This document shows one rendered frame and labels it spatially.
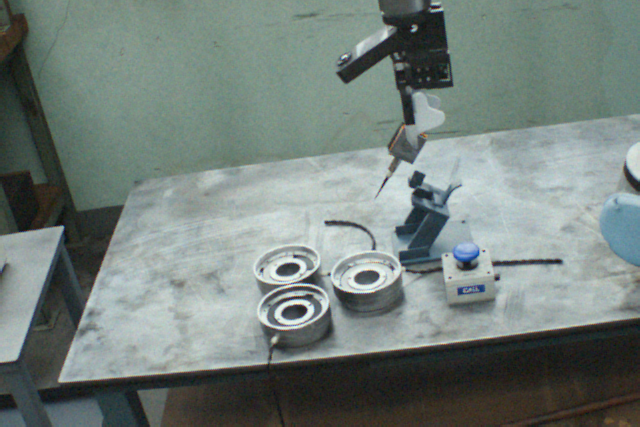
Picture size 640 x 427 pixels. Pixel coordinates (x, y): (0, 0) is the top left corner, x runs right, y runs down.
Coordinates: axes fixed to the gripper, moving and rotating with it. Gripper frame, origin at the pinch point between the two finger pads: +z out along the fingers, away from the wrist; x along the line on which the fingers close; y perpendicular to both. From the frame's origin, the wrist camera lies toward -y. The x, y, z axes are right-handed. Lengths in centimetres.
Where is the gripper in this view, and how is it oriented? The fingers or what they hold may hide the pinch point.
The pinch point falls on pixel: (409, 136)
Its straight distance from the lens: 139.9
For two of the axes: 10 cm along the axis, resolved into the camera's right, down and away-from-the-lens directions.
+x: 0.0, -4.9, 8.7
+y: 9.9, -1.4, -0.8
